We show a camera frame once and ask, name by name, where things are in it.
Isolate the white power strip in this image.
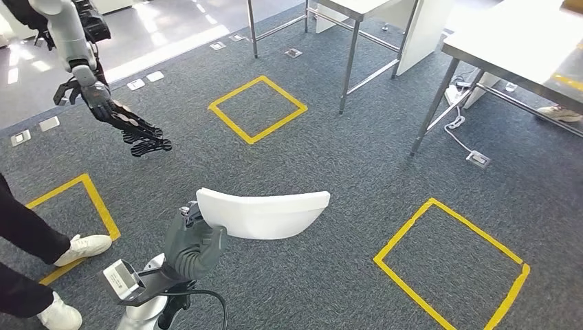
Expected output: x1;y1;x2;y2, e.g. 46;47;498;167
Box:
443;80;474;107

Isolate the standing person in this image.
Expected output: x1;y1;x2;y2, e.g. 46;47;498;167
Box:
0;173;113;330

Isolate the bystander robot grey hand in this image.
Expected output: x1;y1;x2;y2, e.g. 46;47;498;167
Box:
80;82;118;122

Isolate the yellow floor tape square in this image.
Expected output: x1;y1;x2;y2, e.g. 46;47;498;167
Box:
25;173;122;287
372;197;531;330
208;75;309;146

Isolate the white power cable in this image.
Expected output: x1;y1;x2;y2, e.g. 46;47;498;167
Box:
443;103;479;158

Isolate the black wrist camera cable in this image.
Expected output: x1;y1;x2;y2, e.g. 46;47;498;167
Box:
157;289;229;330

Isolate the steel table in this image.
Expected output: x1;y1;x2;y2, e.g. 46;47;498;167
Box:
245;0;424;115

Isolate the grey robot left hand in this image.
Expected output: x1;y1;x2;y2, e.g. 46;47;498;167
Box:
163;200;229;281

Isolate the white curved plastic part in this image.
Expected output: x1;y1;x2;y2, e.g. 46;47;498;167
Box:
195;187;331;241

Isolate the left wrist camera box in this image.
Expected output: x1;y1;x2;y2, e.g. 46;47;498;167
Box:
98;259;186;307

